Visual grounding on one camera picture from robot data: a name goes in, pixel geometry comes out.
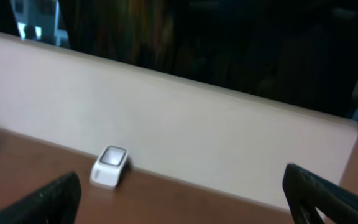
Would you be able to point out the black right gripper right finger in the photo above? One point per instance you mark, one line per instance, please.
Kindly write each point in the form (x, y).
(308, 194)

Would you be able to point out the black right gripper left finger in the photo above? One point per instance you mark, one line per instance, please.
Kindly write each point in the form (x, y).
(56, 202)

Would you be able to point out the white barcode scanner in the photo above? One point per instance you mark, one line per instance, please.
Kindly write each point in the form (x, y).
(108, 167)

